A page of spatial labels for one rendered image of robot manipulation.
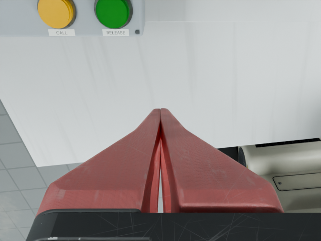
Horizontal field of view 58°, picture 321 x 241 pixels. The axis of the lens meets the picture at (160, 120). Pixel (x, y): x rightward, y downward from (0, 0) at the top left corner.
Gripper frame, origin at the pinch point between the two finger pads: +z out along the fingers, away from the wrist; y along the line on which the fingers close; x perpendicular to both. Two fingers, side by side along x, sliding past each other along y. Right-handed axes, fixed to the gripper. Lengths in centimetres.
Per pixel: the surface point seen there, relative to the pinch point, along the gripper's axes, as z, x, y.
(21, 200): 122, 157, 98
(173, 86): 37.0, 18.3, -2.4
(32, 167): 122, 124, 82
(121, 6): 26.0, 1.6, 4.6
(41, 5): 26.2, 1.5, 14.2
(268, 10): 36.9, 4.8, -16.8
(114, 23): 26.0, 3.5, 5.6
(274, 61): 36.8, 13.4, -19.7
